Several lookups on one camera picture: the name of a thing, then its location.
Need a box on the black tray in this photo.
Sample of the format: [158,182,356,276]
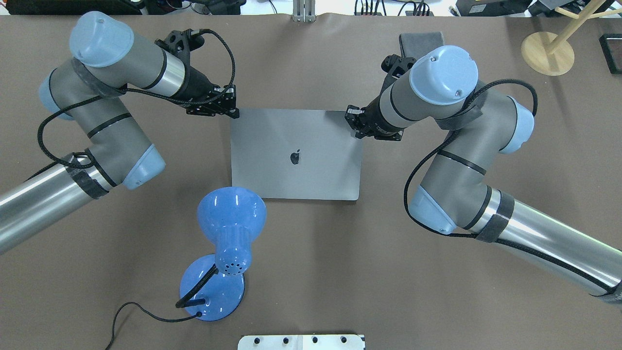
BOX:
[598,34,622,74]

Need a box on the folded grey cloth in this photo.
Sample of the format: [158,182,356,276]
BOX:
[398,32,445,59]

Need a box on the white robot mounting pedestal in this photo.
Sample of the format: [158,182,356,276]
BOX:
[237,334,366,350]

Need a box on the wooden stand with round base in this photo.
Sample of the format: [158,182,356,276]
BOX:
[520,0,622,76]

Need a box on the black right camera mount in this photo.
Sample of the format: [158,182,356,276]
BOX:
[380,54,416,93]

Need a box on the blue desk lamp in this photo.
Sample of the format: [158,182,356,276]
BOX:
[176,187,267,321]

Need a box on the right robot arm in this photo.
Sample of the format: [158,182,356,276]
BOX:
[345,46,622,308]

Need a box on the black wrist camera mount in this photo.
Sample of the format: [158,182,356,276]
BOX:
[154,29,205,66]

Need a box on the black lamp power cable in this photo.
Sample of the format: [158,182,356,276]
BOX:
[104,302,203,350]

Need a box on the aluminium frame post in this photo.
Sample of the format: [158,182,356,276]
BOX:
[292,0,316,23]

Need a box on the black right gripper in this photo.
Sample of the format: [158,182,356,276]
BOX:
[345,105,403,141]

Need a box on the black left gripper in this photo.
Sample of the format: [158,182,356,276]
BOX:
[185,85,240,119]

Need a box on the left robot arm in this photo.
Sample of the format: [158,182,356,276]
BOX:
[1,11,240,253]

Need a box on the grey laptop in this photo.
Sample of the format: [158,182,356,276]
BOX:
[230,108,363,201]

